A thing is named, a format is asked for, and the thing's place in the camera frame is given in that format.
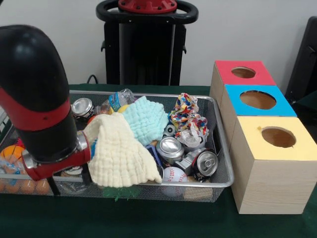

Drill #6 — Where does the silver crushed can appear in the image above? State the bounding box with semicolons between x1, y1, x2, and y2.
192;150;219;179

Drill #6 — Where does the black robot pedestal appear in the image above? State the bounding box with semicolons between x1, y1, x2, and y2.
96;0;199;86

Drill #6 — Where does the open silver can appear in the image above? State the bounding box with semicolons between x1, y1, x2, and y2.
157;137;185;164

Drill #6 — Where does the colourful braided rope toy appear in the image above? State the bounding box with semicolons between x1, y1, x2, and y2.
168;93;209;149

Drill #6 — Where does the wooden box with three holes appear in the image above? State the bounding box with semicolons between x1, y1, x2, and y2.
210;60;317;215

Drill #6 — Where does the silver topped dark can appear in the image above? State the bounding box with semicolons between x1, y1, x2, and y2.
71;98;95;120

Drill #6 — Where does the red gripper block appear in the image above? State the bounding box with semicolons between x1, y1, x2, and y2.
22;133;92;197

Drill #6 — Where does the mint green knitted cloth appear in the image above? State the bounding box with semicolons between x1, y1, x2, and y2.
122;96;169;147

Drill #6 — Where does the orange toy basketball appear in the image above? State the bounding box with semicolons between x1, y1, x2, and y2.
0;145;25;167

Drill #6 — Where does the cream knitted cloth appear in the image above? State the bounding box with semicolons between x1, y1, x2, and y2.
83;113;163;188

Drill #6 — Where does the dark green table cloth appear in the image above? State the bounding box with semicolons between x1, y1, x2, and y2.
0;83;317;238

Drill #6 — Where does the shallow clear mesh bin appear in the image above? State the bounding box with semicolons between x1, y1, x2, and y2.
0;89;235;203

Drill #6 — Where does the white toy baseball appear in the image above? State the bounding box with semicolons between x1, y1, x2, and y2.
162;167;188;197

